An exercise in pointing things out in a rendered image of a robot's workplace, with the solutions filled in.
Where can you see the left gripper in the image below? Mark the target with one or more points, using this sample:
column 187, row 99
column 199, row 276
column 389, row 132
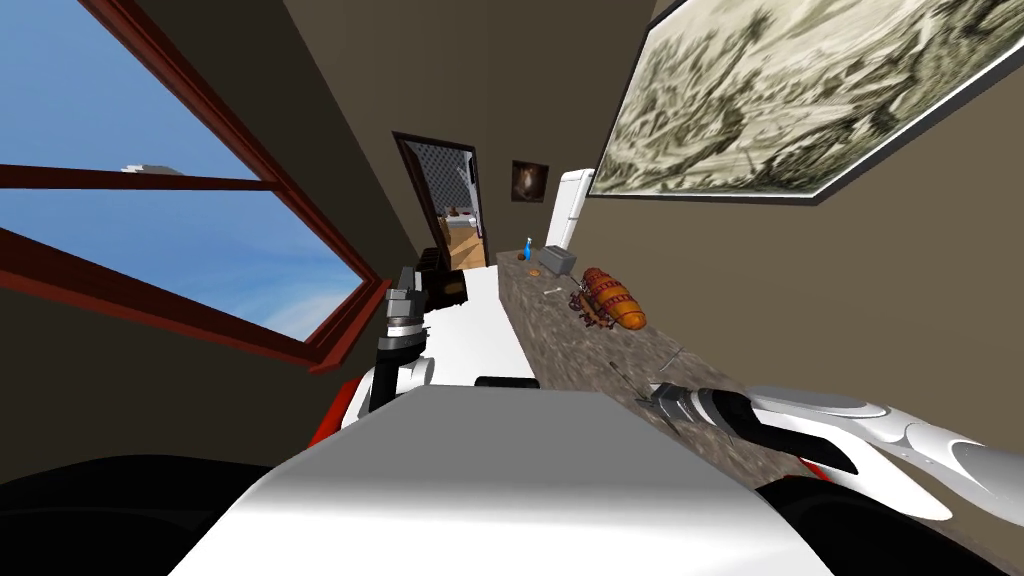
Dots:
column 406, row 304

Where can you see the red-brown framed window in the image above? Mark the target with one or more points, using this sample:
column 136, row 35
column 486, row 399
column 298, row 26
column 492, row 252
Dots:
column 160, row 184

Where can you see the blue bottle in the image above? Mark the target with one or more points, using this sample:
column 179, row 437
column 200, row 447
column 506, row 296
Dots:
column 528, row 250

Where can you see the grey toaster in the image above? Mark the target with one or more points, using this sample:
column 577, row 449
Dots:
column 558, row 260

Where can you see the large framed landscape picture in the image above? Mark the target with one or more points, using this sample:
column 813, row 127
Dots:
column 784, row 96

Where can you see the thin grey cutlery piece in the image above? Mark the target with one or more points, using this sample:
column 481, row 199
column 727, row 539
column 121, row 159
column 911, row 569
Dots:
column 672, row 360
column 626, row 381

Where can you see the orange brown barrel shape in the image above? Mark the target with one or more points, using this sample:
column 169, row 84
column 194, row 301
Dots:
column 612, row 298

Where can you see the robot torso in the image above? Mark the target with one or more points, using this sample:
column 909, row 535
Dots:
column 496, row 480

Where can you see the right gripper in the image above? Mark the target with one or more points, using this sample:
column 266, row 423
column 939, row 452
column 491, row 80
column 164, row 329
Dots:
column 676, row 402

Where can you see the dark brown furniture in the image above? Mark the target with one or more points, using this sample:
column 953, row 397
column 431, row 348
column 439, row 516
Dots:
column 444, row 288

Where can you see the small dark framed picture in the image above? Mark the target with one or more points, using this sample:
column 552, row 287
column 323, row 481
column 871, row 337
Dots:
column 530, row 182

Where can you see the white fridge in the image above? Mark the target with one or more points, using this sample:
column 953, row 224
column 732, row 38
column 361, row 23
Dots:
column 570, row 208

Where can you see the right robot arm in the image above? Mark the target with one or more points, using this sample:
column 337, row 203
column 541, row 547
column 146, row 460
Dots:
column 808, row 424

